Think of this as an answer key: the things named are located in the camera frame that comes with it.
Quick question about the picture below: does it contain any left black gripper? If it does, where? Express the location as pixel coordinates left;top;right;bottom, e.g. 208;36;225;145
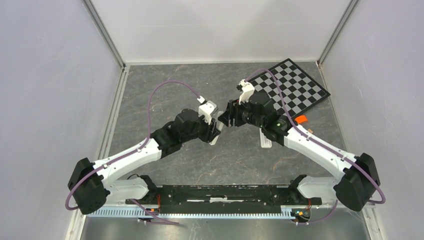
181;112;221;144

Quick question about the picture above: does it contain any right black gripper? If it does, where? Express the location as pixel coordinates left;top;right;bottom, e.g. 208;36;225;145
218;95;265;129

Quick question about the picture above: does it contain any white remote control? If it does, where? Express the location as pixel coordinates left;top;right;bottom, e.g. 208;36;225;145
259;129;272;149

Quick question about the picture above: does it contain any small white remote with buttons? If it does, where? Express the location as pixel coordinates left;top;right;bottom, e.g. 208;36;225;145
209;111;224;146

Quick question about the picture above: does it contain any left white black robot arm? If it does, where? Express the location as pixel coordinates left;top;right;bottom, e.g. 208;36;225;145
65;109;224;215

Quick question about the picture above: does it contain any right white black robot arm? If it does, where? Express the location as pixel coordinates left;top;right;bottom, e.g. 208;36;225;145
218;92;381;212

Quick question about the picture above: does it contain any orange curved block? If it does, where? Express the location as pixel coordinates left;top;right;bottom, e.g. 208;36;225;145
294;115;309;125

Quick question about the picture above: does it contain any black white checkerboard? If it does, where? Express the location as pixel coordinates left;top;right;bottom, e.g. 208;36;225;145
249;58;331;119

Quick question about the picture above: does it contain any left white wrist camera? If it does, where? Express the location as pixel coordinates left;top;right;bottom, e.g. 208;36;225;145
197;95;218;125

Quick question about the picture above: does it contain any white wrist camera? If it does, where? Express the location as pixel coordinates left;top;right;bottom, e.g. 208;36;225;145
197;95;218;125
236;79;255;105

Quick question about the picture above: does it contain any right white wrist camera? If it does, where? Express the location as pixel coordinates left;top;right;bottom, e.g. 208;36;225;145
236;79;255;105

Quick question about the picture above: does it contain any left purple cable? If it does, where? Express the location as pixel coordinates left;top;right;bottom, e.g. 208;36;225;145
64;80;203;212

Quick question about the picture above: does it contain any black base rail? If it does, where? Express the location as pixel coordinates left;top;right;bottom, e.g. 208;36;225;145
138;184;323;214

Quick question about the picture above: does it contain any white slotted cable duct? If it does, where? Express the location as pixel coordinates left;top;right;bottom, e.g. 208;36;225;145
88;205;306;220

